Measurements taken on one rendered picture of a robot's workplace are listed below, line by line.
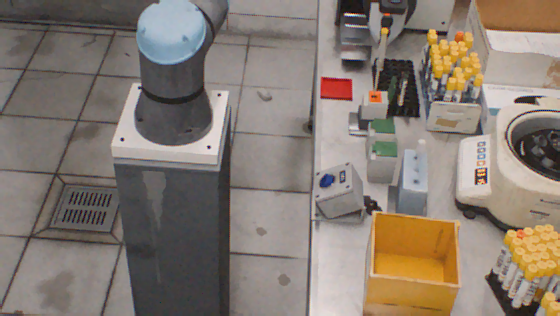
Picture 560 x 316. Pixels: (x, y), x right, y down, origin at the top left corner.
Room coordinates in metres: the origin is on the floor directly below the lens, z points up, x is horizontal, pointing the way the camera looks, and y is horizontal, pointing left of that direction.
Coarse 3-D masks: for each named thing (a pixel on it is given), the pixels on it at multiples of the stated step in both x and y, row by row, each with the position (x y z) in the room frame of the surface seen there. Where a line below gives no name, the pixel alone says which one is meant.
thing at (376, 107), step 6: (372, 90) 1.17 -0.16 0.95; (366, 96) 1.15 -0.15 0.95; (372, 96) 1.15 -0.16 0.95; (378, 96) 1.15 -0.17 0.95; (384, 96) 1.15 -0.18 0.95; (366, 102) 1.13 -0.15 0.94; (372, 102) 1.13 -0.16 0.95; (378, 102) 1.13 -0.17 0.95; (384, 102) 1.13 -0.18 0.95; (366, 108) 1.13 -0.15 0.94; (372, 108) 1.13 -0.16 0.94; (378, 108) 1.13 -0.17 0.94; (384, 108) 1.13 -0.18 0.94; (366, 114) 1.13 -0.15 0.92; (372, 114) 1.13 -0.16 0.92; (378, 114) 1.13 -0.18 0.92; (384, 114) 1.13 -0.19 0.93
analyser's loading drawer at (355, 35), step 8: (344, 8) 1.54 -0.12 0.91; (352, 8) 1.54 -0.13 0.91; (360, 8) 1.54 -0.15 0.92; (344, 16) 1.45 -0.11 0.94; (352, 16) 1.45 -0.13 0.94; (360, 16) 1.45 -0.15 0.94; (344, 24) 1.45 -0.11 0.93; (352, 24) 1.45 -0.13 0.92; (360, 24) 1.45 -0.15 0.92; (344, 32) 1.41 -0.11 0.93; (352, 32) 1.41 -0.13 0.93; (360, 32) 1.41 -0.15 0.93; (368, 32) 1.41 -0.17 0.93; (344, 40) 1.40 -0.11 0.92; (352, 40) 1.40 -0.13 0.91; (360, 40) 1.40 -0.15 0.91; (368, 40) 1.40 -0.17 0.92; (344, 48) 1.35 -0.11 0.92; (352, 48) 1.35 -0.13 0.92; (360, 48) 1.35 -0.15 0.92; (368, 48) 1.35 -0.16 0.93; (344, 56) 1.35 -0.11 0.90; (352, 56) 1.35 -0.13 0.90; (360, 56) 1.35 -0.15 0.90; (368, 56) 1.35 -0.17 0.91
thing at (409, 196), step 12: (408, 156) 0.95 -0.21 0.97; (420, 156) 0.95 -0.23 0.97; (408, 168) 0.92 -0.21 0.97; (420, 168) 0.92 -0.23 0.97; (408, 180) 0.89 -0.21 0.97; (420, 180) 0.89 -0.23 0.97; (396, 192) 0.95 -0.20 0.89; (408, 192) 0.87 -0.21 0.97; (420, 192) 0.87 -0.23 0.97; (396, 204) 0.91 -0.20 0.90; (408, 204) 0.87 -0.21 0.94; (420, 204) 0.87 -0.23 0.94; (420, 216) 0.87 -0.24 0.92
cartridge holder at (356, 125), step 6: (360, 108) 1.16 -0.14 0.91; (348, 114) 1.17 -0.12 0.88; (354, 114) 1.17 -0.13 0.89; (360, 114) 1.14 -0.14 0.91; (348, 120) 1.15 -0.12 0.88; (354, 120) 1.15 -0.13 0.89; (360, 120) 1.12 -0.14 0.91; (366, 120) 1.12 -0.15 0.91; (372, 120) 1.12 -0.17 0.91; (348, 126) 1.14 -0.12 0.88; (354, 126) 1.13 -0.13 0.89; (360, 126) 1.12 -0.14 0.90; (366, 126) 1.12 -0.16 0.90; (354, 132) 1.12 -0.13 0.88; (360, 132) 1.12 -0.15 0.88; (366, 132) 1.12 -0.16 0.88
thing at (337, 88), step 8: (320, 80) 1.28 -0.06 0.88; (328, 80) 1.29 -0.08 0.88; (336, 80) 1.29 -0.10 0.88; (344, 80) 1.29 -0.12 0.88; (320, 88) 1.25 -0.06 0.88; (328, 88) 1.26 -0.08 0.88; (336, 88) 1.27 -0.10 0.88; (344, 88) 1.27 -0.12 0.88; (320, 96) 1.23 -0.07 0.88; (328, 96) 1.23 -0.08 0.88; (336, 96) 1.23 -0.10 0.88; (344, 96) 1.23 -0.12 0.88; (352, 96) 1.23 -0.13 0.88
